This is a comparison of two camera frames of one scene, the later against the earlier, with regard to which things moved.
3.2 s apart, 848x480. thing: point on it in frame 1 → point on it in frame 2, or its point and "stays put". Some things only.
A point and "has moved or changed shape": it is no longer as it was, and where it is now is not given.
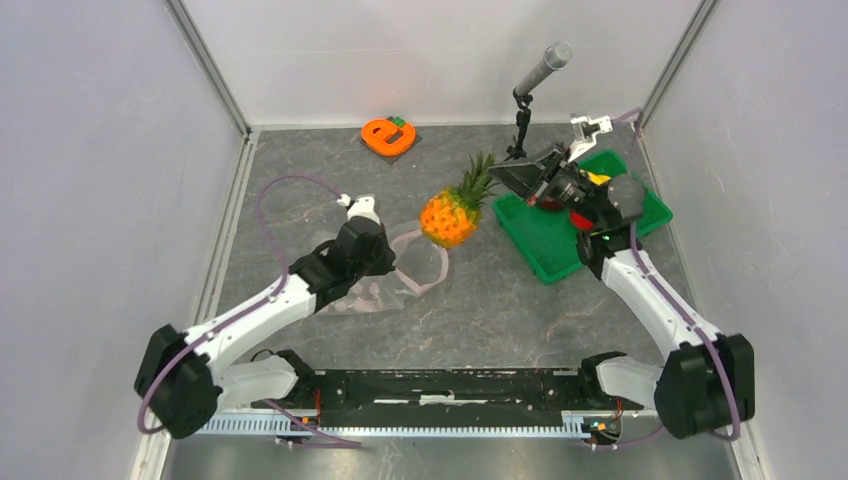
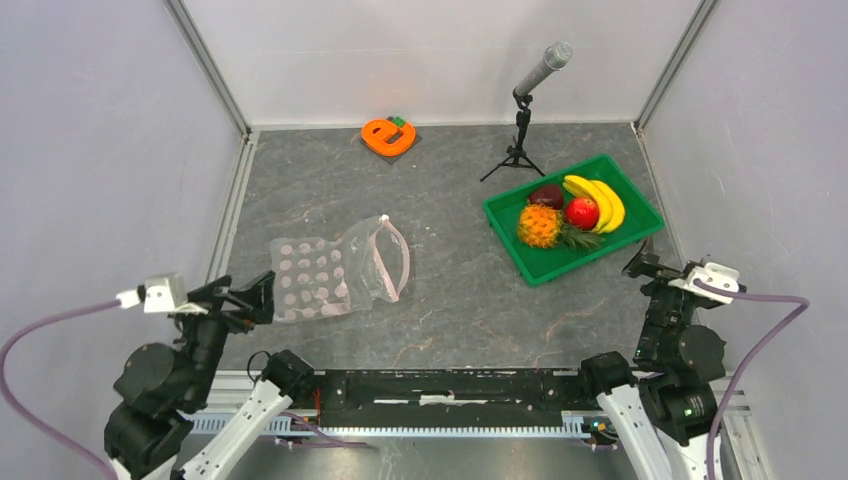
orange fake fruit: (451, 216) → (540, 225)
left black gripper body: (379, 262) → (213, 329)
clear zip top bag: (420, 265) has moved or changed shape
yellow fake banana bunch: (597, 179) has moved or changed shape
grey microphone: (556, 57) stays put
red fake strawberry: (581, 221) stays put
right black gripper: (529, 176) → (648, 257)
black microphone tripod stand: (523, 117) stays put
